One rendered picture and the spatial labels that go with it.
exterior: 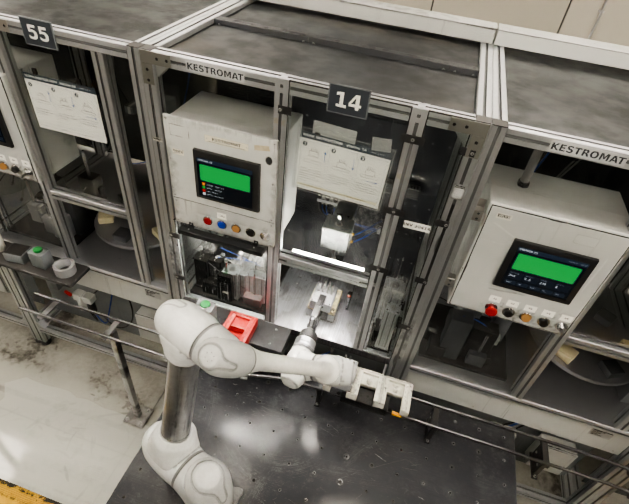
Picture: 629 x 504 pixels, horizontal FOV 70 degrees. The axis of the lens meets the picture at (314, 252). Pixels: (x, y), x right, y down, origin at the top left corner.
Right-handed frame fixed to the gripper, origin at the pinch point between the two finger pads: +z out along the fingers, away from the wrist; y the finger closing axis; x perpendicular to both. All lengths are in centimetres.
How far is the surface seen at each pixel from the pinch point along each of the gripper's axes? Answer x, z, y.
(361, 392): -27.6, -24.9, -18.3
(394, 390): -40.5, -21.8, -13.7
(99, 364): 132, -17, -102
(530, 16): -86, 354, 33
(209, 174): 45, -7, 62
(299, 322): 8.0, -4.2, -12.2
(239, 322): 32.0, -17.1, -7.1
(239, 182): 33, -7, 62
